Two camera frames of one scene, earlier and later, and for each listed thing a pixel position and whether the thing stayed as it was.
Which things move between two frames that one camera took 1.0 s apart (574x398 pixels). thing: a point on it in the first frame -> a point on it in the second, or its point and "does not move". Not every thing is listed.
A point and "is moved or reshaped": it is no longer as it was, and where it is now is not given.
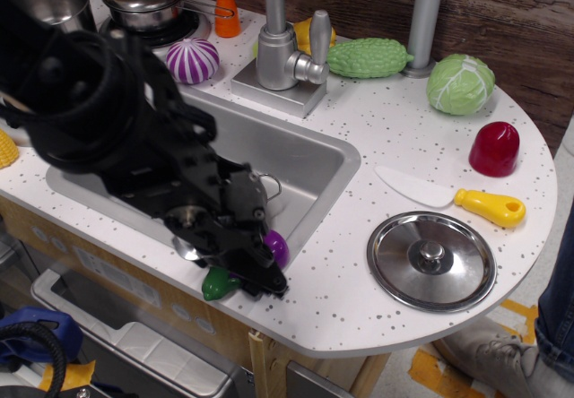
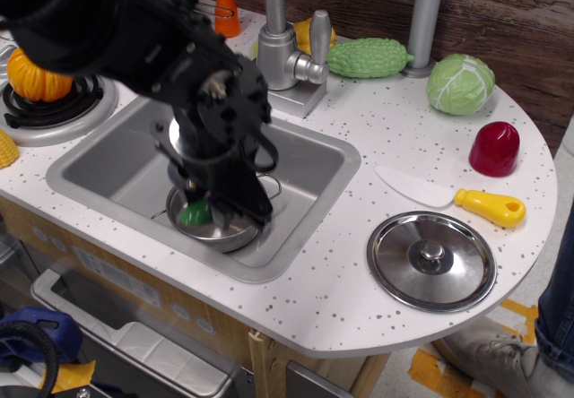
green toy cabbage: [459, 84] does not move
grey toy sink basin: [308, 169] does not move
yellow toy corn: [9, 152] does not move
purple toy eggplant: [219, 281] is moved or reshaped
